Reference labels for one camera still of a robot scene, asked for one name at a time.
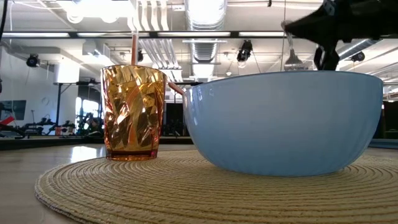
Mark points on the silver ceiling air duct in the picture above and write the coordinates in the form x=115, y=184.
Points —
x=205, y=15

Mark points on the white ceiling pipe bundle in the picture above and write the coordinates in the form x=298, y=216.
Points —
x=158, y=53

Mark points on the blue panel beside table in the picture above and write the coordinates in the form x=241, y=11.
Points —
x=385, y=143

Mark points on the amber faceted plastic cup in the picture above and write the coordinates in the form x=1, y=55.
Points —
x=133, y=118

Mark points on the black ceiling spotlight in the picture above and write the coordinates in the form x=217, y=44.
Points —
x=140, y=56
x=32, y=60
x=245, y=51
x=358, y=56

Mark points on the black beam with light strips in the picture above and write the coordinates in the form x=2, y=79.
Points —
x=234, y=34

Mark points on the white box unit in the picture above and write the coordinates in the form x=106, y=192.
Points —
x=66, y=74

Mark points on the light blue bowl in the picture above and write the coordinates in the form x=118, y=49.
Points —
x=280, y=124

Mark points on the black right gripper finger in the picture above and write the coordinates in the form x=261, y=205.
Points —
x=314, y=25
x=328, y=57

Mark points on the round woven straw placemat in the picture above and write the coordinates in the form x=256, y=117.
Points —
x=155, y=193

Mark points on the dark partition wall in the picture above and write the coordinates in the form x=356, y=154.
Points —
x=174, y=121

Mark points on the silver metal fork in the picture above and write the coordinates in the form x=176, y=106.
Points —
x=293, y=62

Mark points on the black metal table frame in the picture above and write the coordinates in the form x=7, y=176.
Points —
x=62, y=141

